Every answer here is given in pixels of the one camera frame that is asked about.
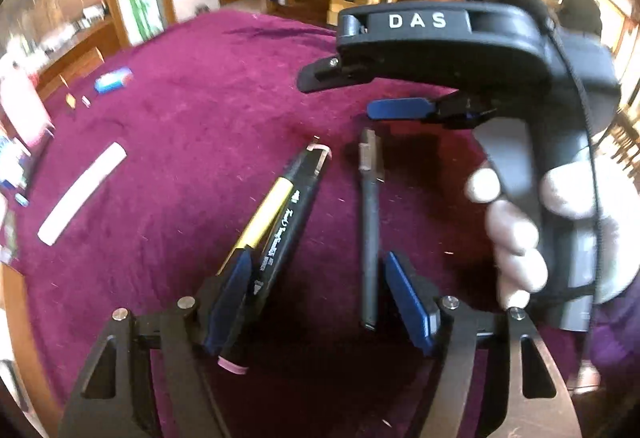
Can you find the yellow black pen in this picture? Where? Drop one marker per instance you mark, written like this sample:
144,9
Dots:
262,219

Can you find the pink woven cup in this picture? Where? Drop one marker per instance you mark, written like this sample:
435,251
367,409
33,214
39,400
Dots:
23,106

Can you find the blue lighter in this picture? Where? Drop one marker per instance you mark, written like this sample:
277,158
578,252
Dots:
113,81

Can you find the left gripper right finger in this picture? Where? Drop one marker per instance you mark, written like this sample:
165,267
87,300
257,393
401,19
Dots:
416,300

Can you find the right gloved hand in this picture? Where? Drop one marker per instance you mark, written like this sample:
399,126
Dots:
567,191

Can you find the purple velvet tablecloth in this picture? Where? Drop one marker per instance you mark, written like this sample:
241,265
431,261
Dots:
209,121

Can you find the thin black pen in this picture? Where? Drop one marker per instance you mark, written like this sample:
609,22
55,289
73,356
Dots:
371,171

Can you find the white stick eraser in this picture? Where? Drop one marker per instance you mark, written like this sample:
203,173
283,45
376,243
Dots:
75,197

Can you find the black marker pink cap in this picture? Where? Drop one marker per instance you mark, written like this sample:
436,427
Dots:
275,250

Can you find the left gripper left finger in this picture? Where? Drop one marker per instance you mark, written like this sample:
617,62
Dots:
223,301

